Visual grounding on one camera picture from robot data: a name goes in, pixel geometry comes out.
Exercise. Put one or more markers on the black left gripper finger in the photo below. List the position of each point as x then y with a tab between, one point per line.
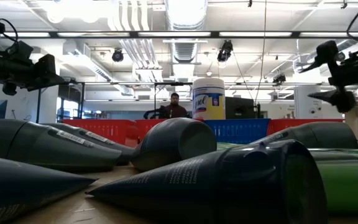
9	88
47	73

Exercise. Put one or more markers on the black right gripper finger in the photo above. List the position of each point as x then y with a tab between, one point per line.
327	51
342	99

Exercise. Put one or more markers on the gray toiletry tube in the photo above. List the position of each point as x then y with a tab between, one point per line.
172	143
117	149
42	146
322	135

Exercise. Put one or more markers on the black toiletry tube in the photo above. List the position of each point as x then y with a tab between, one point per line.
213	183
17	183

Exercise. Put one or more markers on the white column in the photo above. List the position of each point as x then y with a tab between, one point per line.
306	102

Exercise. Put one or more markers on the black ceiling spotlight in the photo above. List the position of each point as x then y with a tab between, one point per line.
279	79
225	51
117	56

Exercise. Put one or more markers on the red plastic basket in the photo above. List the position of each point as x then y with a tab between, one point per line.
143	127
104	130
278	124

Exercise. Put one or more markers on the black monitor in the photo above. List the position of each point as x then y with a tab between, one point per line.
239	108

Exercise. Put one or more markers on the blue plastic basket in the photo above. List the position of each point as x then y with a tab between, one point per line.
238	130

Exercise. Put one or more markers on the black office chair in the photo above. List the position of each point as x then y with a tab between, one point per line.
154	113

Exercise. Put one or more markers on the white yellow wipes canister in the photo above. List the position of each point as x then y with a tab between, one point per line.
208	99

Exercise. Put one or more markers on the person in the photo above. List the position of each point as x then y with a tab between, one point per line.
175	110

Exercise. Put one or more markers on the black background rig frame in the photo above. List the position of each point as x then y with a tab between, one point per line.
82	99

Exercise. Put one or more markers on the black overhead frame bar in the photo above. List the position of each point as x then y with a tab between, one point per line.
214	34

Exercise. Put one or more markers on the silver air duct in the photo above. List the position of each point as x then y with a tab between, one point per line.
185	18

